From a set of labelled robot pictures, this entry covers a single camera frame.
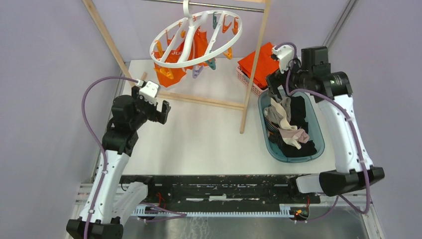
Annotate metal hanging rod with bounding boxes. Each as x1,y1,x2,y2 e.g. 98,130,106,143
147,0,265,13

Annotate pink garment in basin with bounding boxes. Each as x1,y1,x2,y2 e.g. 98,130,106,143
279,128,310,149

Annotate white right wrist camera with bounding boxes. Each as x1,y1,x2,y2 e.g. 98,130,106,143
272,43,297,73

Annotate purple clothespin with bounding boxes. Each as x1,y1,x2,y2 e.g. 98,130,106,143
192,64,204,79

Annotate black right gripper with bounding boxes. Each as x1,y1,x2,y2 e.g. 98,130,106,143
265,55,312,103

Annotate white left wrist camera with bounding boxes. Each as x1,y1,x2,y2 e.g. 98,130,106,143
136,79,160,106

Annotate white round clip hanger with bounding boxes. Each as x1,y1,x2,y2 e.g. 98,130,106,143
149,0,243,69

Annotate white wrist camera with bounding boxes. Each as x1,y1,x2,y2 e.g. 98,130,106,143
136,79,160,106
272,43,297,73

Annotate beige grey underwear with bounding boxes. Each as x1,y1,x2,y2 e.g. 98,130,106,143
264,98,298,130

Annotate dark clothes in basin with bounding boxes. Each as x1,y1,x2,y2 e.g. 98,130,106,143
263,96,317,158

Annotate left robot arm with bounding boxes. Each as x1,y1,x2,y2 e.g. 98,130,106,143
66,82,171,239

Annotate black underwear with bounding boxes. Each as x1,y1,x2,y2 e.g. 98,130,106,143
290,96,309,133

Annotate yellow clothespin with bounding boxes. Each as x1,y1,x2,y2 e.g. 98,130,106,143
154,67,174,80
223,47,233,60

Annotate wooden rack frame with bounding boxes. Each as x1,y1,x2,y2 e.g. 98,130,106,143
82,0,274,134

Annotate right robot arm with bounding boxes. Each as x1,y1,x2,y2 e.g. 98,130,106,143
267,43,385,203

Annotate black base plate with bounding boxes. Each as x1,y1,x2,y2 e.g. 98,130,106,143
118,175,321,213

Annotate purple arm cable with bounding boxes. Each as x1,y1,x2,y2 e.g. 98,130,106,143
81,76,139,239
273,42,372,223

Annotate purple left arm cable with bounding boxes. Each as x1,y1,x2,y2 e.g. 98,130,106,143
81,76,139,239

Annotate orange cloth in basket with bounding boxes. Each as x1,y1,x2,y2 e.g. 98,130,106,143
238,42,279,89

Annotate pink laundry basket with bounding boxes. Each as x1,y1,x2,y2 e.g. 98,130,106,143
236,44,284,97

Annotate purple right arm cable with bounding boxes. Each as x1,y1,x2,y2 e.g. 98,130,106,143
273,42,372,223

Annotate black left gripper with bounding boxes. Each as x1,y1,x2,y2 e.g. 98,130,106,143
130,86,170,130

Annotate teal plastic basin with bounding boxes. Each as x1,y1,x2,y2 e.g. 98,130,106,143
258,90,325,163

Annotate teal clothespin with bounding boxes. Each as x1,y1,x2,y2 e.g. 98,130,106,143
205,58,216,70

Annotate orange underwear on hanger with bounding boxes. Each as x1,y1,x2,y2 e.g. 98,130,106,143
154,28,211,89

